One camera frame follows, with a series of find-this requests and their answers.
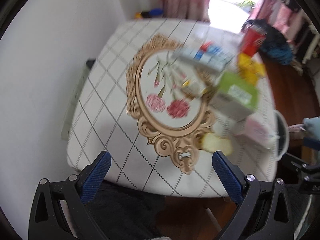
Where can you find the white round trash bin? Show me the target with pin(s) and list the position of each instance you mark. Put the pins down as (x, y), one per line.
(283, 138)

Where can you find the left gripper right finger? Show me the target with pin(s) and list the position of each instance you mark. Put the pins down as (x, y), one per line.
(263, 209)

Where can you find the green paper box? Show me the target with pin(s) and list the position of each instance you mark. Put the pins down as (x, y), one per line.
(235, 97)

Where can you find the blue clothes pile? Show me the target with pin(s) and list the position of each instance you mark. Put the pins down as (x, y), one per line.
(275, 45)

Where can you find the light blue blanket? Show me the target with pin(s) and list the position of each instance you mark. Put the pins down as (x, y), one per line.
(312, 126)

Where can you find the white patterned tablecloth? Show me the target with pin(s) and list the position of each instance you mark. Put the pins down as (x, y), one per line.
(130, 107)

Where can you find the small white medicine box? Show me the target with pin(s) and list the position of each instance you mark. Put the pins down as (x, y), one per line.
(193, 88)

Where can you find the yellow snack bag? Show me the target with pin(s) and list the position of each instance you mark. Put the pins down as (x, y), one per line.
(249, 69)

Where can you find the red soda can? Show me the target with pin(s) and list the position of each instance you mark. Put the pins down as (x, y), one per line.
(252, 40)

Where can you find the pink toothpaste box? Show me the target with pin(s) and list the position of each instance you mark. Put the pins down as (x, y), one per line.
(255, 131)

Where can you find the blue white milk carton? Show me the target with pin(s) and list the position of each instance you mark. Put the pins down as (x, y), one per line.
(209, 57)

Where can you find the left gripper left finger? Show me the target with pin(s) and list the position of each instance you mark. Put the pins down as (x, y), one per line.
(59, 208)

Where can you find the yellow lemon peel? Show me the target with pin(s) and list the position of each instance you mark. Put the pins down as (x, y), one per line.
(210, 142)

